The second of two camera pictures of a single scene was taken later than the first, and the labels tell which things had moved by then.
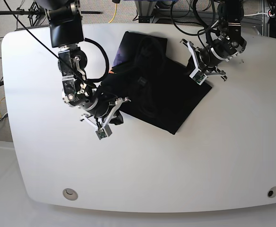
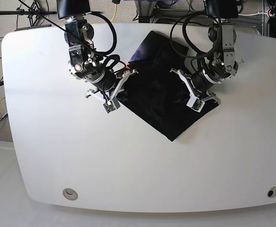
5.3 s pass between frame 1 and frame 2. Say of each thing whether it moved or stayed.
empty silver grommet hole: stayed
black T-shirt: moved
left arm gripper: moved
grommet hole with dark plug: stayed
